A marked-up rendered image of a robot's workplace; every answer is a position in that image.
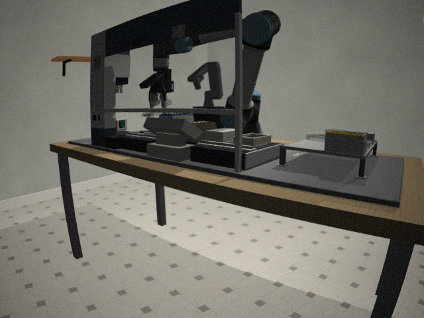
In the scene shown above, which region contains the cream open rectangular tray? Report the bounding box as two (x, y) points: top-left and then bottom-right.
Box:
(242, 133), (271, 147)

